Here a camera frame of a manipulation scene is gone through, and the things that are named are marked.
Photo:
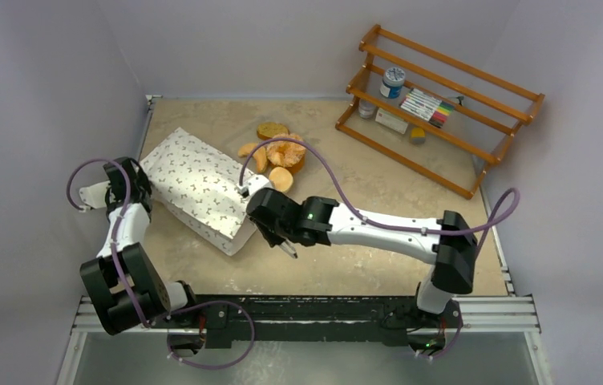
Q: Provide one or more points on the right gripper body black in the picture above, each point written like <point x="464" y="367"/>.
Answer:
<point x="268" y="224"/>

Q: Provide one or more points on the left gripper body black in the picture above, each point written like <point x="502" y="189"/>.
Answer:
<point x="143" y="183"/>

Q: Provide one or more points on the metal tongs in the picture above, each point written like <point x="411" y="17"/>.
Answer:
<point x="288" y="248"/>

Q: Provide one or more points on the fake round bun tan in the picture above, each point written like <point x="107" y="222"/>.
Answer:
<point x="281" y="179"/>

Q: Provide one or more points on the white patterned paper bag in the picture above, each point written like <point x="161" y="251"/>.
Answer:
<point x="197" y="183"/>

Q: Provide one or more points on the fake orange bread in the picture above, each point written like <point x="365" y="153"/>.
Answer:
<point x="285" y="154"/>

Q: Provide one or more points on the fake croissant tan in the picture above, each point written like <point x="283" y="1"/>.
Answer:
<point x="259" y="156"/>

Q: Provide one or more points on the fake bread slice brown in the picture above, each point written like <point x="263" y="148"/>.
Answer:
<point x="267" y="130"/>

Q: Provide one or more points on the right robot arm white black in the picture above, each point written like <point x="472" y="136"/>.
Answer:
<point x="445" y="243"/>

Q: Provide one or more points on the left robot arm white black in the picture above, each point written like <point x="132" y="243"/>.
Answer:
<point x="121" y="281"/>

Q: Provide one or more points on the clear plastic tray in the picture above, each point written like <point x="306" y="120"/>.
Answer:
<point x="312" y="179"/>

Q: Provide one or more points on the white card box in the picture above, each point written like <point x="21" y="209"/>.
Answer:
<point x="391" y="121"/>

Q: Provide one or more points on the yellow grey sponge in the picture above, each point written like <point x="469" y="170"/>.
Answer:
<point x="417" y="136"/>

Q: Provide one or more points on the white jar blue label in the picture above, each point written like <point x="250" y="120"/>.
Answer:
<point x="393" y="80"/>

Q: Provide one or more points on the pack of coloured markers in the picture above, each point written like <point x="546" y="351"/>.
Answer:
<point x="426" y="107"/>

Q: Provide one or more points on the orange wooden shelf rack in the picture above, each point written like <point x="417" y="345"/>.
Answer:
<point x="358" y="89"/>

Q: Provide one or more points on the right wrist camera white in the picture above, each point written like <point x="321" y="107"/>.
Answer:
<point x="252" y="185"/>

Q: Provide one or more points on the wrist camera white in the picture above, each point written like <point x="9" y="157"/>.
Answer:
<point x="93" y="197"/>
<point x="252" y="185"/>

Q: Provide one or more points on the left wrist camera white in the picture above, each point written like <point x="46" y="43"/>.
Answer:
<point x="93" y="197"/>

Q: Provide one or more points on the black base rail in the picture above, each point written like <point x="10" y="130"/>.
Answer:
<point x="394" y="321"/>

